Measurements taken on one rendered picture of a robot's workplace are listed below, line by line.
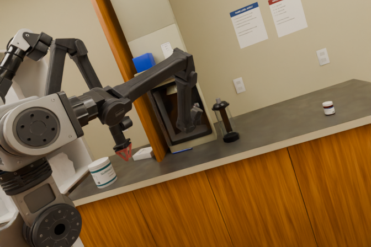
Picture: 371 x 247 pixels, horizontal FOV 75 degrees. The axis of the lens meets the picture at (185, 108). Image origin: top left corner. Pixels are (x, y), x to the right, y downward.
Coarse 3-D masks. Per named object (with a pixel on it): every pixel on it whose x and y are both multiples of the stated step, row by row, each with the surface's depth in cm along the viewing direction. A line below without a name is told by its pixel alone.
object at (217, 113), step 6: (228, 102) 144; (216, 108) 141; (222, 108) 140; (228, 108) 143; (216, 114) 143; (222, 114) 141; (228, 114) 142; (222, 120) 142; (228, 120) 142; (222, 126) 144; (228, 126) 143; (234, 126) 144; (222, 132) 146; (228, 132) 143; (234, 132) 144
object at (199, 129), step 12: (168, 84) 152; (156, 96) 155; (168, 96) 154; (192, 96) 152; (168, 108) 156; (192, 108) 154; (168, 120) 158; (204, 120) 155; (168, 132) 160; (180, 132) 159; (192, 132) 158; (204, 132) 157
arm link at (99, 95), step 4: (88, 92) 68; (92, 92) 68; (96, 92) 70; (100, 92) 71; (104, 92) 71; (92, 96) 67; (96, 96) 67; (100, 96) 67; (104, 96) 69; (108, 96) 70; (112, 96) 71; (96, 100) 66; (100, 100) 66; (104, 100) 67; (100, 104) 67
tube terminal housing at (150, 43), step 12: (144, 36) 149; (156, 36) 148; (168, 36) 147; (180, 36) 148; (132, 48) 151; (144, 48) 150; (156, 48) 149; (180, 48) 148; (156, 60) 151; (204, 108) 154; (180, 144) 162; (192, 144) 161
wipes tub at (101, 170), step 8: (96, 160) 156; (104, 160) 149; (96, 168) 146; (104, 168) 148; (112, 168) 153; (96, 176) 147; (104, 176) 148; (112, 176) 151; (96, 184) 151; (104, 184) 148
